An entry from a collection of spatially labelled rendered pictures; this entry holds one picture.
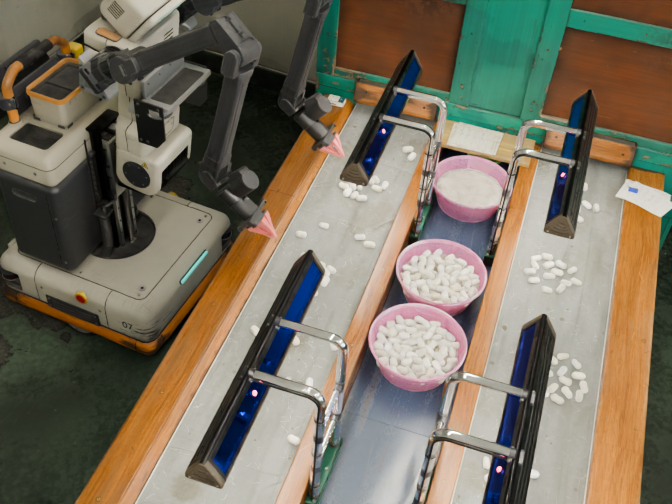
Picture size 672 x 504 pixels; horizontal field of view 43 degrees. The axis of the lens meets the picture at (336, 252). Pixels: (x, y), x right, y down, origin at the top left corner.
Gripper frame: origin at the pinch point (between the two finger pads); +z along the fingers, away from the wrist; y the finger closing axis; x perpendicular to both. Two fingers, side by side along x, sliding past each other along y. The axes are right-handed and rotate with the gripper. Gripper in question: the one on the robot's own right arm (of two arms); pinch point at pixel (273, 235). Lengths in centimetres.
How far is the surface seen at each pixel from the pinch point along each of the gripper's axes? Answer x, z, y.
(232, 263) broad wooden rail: 13.6, -1.6, -6.2
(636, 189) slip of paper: -58, 80, 74
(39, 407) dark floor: 114, -2, -28
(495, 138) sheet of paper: -26, 43, 82
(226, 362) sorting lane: 7.5, 9.4, -37.9
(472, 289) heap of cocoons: -29, 51, 12
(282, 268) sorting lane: 6.9, 10.1, -0.4
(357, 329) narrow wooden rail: -13.3, 29.9, -16.4
